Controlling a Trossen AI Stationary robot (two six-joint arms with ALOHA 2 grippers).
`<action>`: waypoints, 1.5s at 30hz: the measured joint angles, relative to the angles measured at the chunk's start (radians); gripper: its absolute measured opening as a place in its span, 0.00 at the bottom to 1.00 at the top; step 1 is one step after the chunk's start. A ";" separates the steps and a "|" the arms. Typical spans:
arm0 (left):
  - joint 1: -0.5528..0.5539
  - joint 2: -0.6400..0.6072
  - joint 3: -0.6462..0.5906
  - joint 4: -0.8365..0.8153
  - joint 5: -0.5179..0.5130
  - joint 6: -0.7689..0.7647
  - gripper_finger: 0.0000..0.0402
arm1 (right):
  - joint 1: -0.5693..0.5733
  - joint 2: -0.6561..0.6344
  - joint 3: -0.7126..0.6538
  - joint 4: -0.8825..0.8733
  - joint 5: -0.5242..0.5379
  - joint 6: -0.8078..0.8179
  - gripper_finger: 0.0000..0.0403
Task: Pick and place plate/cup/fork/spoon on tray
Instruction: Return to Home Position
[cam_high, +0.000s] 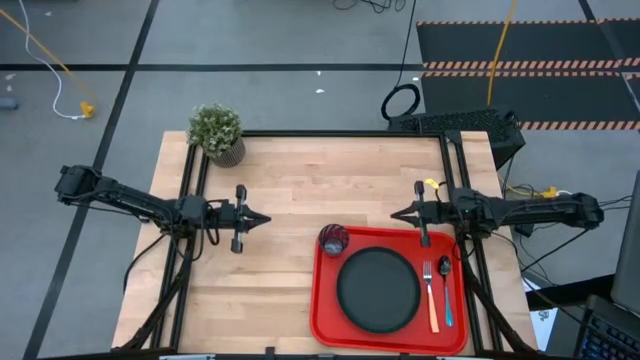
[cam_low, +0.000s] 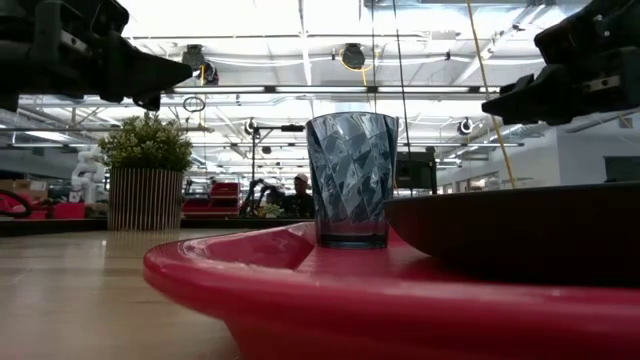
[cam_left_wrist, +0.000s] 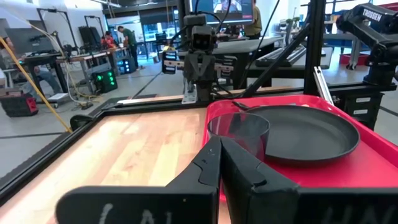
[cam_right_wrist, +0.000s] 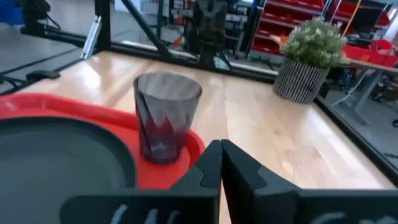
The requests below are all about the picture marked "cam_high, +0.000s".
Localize tangled black cables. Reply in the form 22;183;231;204
333;0;407;15

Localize blue-handled black spoon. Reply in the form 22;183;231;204
438;255;455;328

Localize thin yellow floor cable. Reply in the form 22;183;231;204
0;7;96;109

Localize orange-handled metal fork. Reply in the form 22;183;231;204
422;260;441;334

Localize red plastic tray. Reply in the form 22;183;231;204
309;225;470;356

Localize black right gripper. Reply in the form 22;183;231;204
390;180;454;249

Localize black aluminium table frame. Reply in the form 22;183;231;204
112;129;539;360

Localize white floor cable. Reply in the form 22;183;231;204
18;0;89;121

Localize dark ribbed glass cup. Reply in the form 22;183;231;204
317;223;351;258

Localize black coiled floor cable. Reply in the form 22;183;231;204
380;0;422;121

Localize black round plate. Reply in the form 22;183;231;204
336;246;422;335

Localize black computer tower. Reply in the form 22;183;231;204
388;107;527;171

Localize black keyboard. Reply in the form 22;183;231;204
574;294;640;360

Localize long yellow floor cable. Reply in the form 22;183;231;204
487;0;519;107

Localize grey monitor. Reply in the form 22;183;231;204
610;169;640;316

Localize black cable bundle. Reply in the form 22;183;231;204
519;194;634;274

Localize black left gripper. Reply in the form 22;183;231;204
205;184;272;254

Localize black mat with striped edges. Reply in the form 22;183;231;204
416;18;640;132

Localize white paper sheet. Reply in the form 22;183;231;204
522;279;559;351

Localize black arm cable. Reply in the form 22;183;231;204
123;232;169;296

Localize small potted green plant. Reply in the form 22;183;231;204
188;103;247;169

